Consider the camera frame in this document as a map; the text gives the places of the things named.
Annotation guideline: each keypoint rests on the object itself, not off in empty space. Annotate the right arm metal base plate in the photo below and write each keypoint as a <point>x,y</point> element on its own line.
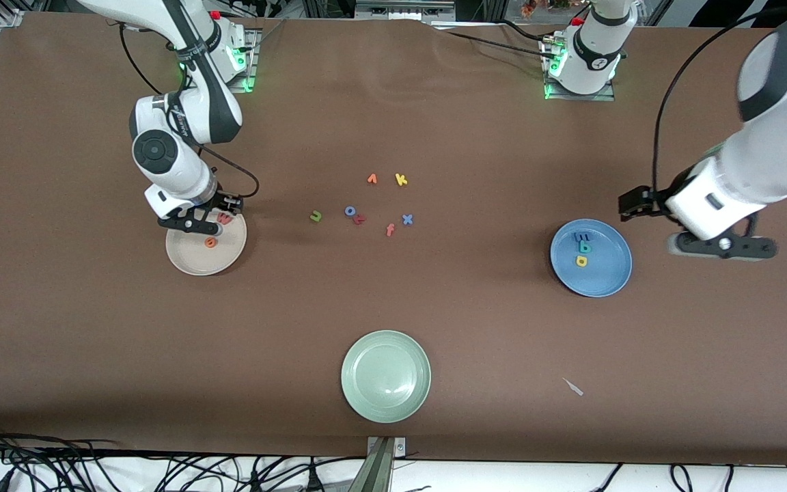
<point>253,61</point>

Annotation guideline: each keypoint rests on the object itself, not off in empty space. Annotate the blue foam letter m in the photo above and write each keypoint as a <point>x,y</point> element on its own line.
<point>583,237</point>

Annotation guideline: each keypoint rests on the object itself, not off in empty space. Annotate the beige brown plate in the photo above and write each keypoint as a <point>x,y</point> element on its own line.
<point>195,258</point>

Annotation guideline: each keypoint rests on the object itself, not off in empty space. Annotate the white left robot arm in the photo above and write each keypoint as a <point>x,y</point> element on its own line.
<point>776,137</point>

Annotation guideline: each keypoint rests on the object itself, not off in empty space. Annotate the blue plate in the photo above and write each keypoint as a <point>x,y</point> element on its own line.
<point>605,270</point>

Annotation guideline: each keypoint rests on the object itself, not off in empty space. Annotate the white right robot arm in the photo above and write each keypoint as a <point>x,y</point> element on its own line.
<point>161,154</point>

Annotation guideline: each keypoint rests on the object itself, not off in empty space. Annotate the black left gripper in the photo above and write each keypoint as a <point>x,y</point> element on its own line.
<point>647,200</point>

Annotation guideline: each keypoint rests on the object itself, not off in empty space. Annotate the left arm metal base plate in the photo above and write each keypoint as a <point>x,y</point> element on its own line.
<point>609,92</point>

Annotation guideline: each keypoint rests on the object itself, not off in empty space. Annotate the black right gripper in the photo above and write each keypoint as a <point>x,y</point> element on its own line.
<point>218,202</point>

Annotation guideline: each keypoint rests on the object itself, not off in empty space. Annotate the pale green plate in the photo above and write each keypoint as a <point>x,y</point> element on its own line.
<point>386,376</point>

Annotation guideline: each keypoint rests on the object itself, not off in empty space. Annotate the small white paper scrap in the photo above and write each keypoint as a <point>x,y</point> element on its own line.
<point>573,387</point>

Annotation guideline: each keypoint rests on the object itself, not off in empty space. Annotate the metal table edge bracket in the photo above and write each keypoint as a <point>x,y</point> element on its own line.
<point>381,465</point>

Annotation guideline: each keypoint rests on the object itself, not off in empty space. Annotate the pink foam letter w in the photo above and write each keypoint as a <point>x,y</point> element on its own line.
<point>225,219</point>

